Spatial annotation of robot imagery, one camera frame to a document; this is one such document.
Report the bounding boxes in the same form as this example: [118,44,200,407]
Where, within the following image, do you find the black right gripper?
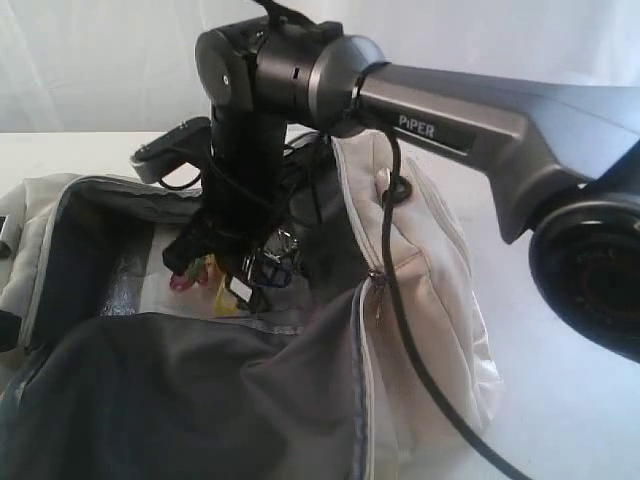
[162,114,287,274]

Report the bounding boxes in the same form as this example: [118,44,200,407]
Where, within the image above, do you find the bunch of colourful key tags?
[169,228,300,316]

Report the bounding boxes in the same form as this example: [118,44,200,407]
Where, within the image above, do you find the beige fabric duffel bag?
[1,131,502,479]

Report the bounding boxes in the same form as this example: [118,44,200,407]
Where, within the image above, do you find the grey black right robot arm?
[163,17,639,361]

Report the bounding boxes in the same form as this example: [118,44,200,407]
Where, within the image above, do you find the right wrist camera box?
[130,117,211,184]

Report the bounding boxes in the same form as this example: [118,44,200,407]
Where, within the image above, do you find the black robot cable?
[159,0,531,480]

